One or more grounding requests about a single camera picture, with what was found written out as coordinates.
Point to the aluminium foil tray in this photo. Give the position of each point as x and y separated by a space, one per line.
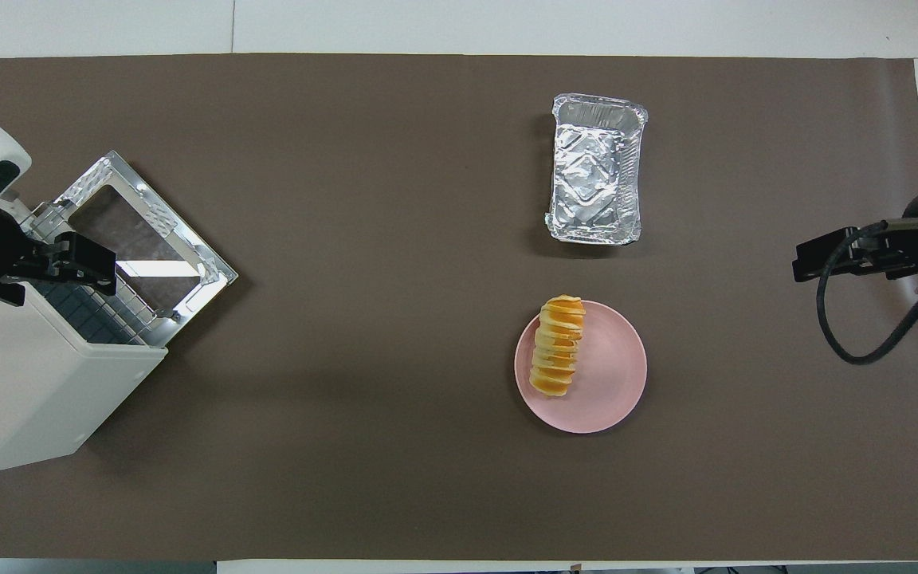
596 171

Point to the sliced yellow bread loaf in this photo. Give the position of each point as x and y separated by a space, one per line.
557 347

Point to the cream toaster oven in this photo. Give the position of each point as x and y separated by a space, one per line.
29 391

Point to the glass oven door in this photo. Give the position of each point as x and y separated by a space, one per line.
188 255

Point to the pink round plate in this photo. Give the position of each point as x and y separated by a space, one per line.
610 375

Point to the brown table mat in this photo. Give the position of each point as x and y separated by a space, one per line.
363 279

